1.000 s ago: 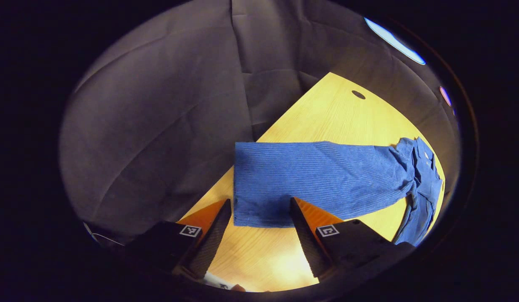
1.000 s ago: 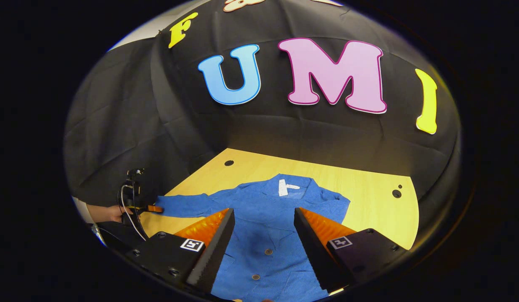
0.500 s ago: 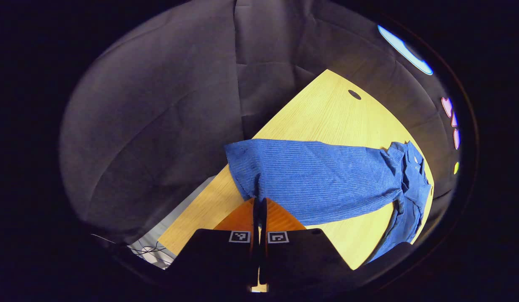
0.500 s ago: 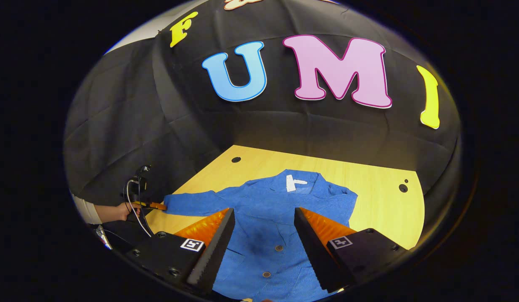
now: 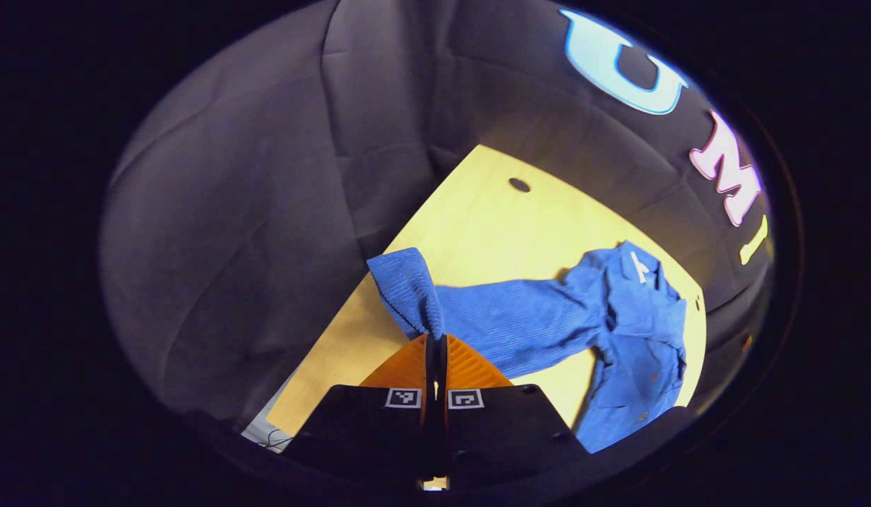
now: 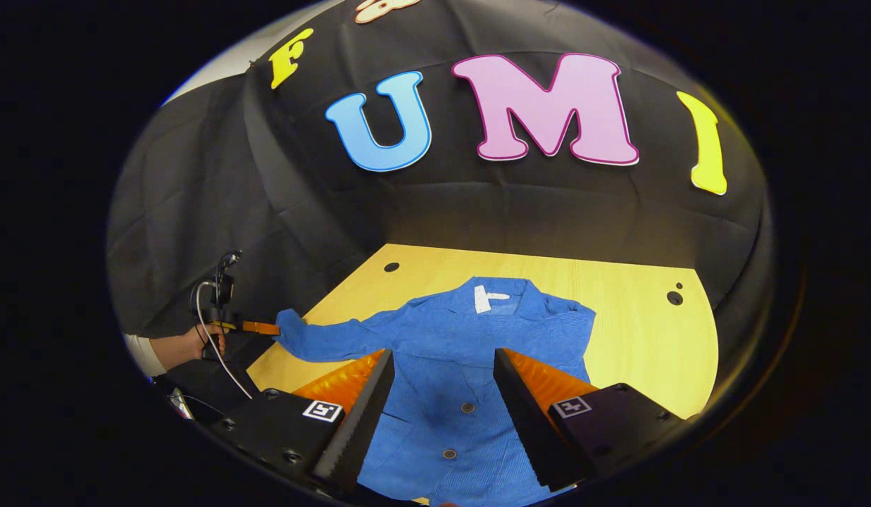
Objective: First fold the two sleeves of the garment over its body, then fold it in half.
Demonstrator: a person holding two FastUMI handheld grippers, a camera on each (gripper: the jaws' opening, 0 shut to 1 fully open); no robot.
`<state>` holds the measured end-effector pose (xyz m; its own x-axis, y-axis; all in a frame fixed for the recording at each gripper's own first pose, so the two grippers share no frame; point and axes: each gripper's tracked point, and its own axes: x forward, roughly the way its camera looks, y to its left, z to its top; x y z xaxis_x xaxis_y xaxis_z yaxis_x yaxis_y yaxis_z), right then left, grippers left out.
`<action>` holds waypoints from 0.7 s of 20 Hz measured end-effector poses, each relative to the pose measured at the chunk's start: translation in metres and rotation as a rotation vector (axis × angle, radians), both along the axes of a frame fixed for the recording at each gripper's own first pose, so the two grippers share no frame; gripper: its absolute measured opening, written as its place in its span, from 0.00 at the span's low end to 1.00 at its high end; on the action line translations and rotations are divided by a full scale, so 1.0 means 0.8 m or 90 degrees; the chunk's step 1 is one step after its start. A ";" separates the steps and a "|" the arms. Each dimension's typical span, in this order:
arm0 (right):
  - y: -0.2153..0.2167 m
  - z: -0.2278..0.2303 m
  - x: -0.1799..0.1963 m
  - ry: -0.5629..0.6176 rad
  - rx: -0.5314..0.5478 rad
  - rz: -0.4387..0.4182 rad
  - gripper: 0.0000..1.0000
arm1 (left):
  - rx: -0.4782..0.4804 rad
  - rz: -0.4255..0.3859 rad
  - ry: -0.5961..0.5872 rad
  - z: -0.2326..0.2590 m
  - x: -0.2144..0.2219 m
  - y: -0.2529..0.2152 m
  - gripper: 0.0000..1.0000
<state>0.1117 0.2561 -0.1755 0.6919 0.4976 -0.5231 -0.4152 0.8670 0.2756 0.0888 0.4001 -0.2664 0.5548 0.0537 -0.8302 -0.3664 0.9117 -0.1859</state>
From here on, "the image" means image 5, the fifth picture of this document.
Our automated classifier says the blue corduroy shirt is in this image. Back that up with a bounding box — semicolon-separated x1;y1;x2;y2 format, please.
367;241;688;453

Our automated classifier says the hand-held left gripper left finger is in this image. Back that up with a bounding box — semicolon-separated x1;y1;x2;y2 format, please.
284;333;439;488

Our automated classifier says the black backdrop cloth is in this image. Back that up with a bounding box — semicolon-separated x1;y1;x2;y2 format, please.
101;0;775;427

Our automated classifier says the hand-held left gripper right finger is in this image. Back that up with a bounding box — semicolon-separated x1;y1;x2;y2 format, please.
435;333;589;488

